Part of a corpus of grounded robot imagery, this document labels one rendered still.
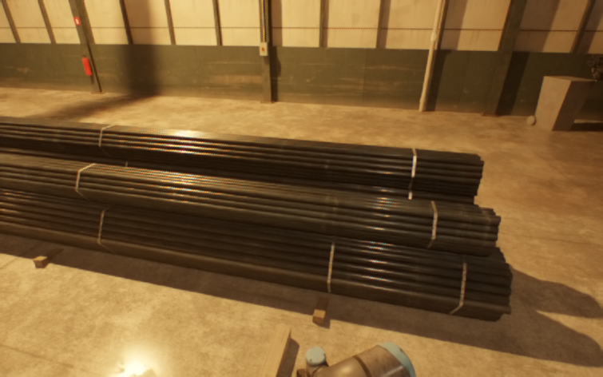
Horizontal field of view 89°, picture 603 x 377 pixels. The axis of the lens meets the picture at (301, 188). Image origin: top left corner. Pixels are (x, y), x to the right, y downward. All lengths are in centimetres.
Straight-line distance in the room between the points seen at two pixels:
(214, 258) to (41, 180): 177
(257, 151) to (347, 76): 662
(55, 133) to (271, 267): 265
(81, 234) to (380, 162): 266
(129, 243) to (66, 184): 79
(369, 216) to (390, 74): 709
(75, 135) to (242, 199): 203
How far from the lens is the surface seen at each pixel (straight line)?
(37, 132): 419
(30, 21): 1455
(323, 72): 916
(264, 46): 917
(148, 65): 1145
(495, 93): 935
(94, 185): 315
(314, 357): 155
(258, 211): 235
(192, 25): 1061
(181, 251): 274
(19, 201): 387
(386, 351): 97
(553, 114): 872
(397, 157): 256
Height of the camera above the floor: 190
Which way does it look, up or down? 27 degrees down
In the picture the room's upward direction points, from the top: straight up
